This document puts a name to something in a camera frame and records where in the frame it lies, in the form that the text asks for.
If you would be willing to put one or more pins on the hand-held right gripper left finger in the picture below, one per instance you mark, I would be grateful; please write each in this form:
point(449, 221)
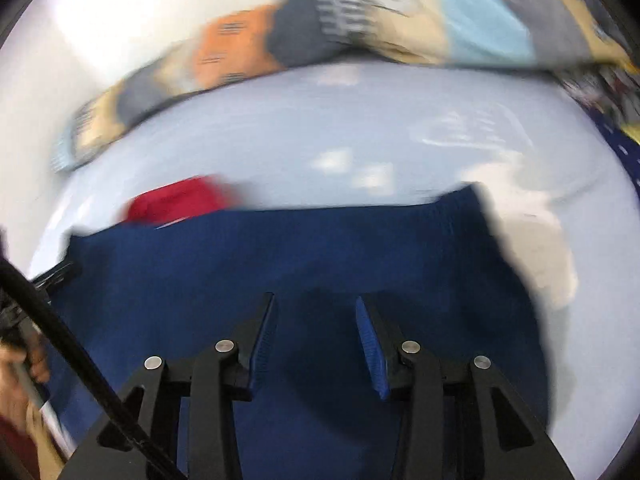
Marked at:
point(264, 340)

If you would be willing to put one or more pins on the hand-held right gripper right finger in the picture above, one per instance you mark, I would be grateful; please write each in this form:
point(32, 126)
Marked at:
point(371, 345)

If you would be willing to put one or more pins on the person's dark red clothing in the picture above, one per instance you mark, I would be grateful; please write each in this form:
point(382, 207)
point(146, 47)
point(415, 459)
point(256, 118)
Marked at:
point(15, 447)

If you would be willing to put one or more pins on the navy blue work jacket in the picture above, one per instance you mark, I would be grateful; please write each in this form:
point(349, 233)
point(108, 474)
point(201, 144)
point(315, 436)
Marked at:
point(300, 255)

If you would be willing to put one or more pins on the dark floral cloth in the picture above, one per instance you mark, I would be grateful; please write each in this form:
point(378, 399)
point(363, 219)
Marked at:
point(616, 90)

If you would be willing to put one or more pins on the navy star print cloth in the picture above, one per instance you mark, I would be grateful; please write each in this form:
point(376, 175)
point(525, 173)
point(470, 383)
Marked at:
point(626, 150)

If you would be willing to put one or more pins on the long patchwork bolster pillow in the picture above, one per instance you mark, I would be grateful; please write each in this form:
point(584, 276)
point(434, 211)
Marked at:
point(310, 30)

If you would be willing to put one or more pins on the bed with light blue sheet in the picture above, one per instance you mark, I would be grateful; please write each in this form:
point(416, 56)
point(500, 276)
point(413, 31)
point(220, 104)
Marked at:
point(325, 125)

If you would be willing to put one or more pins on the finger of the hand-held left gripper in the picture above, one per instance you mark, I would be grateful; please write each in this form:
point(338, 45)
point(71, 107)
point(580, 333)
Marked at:
point(57, 274)

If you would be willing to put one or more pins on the person's left hand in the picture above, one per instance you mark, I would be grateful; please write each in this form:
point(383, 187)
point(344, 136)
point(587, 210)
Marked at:
point(36, 357)

